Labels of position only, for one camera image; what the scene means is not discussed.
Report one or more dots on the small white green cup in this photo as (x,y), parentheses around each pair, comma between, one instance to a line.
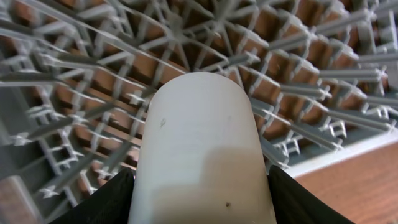
(200,159)

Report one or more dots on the grey plastic dishwasher rack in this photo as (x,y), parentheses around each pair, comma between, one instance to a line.
(77,78)

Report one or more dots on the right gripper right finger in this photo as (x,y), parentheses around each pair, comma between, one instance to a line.
(294,204)

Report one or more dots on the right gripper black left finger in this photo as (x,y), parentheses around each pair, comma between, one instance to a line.
(109,204)

